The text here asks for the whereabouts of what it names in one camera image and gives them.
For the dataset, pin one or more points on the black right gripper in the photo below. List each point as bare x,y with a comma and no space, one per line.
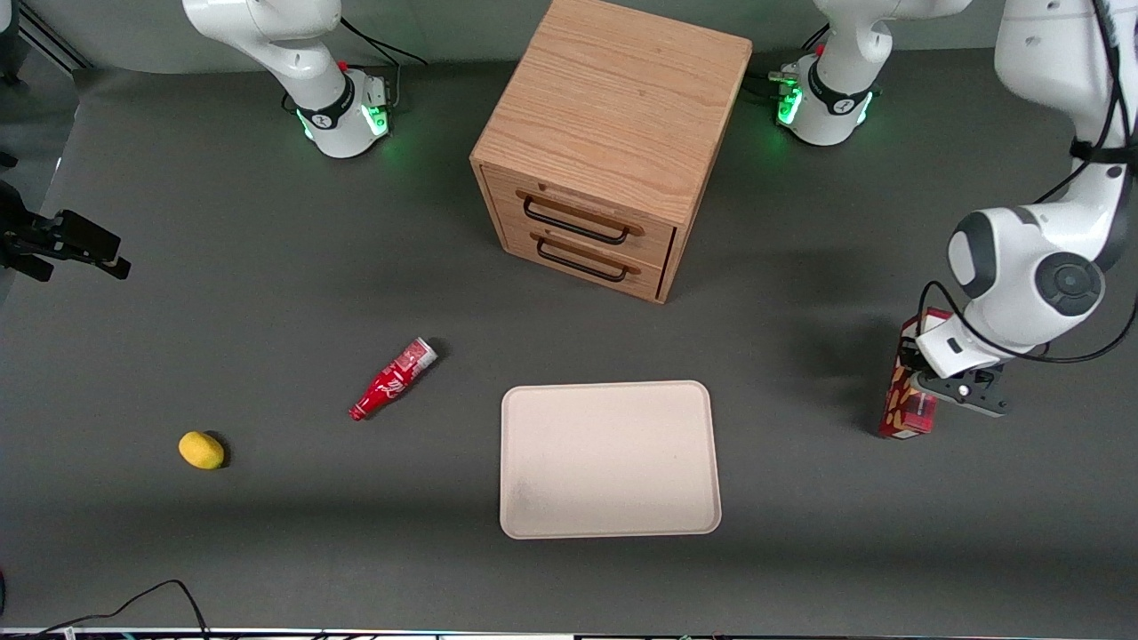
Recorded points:
25,240

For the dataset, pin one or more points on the wooden drawer cabinet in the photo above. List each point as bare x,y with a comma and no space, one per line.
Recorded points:
613,107

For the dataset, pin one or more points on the beige plastic tray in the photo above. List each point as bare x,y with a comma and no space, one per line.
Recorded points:
609,458

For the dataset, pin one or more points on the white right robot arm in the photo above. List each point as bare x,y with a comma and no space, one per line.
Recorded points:
293,44

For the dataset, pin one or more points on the red cola bottle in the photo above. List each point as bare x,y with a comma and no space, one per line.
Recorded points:
391,380

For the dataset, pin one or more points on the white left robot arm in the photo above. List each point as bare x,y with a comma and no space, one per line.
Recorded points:
1022,267

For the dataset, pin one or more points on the red cookie box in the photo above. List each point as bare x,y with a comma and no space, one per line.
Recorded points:
900,411

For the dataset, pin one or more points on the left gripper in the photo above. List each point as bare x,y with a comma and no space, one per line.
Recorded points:
908,359

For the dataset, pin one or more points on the yellow lemon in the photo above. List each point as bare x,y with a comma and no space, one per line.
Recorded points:
201,450

